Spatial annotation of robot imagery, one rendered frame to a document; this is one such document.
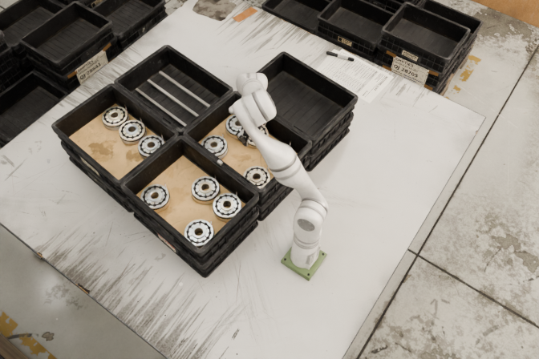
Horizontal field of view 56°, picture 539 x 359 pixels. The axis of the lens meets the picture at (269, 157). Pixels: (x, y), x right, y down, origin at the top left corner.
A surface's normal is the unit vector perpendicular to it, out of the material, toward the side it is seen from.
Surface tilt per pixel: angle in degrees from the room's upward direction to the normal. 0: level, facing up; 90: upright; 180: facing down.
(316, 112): 0
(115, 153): 0
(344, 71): 0
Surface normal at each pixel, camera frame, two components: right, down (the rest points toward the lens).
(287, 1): 0.02, -0.57
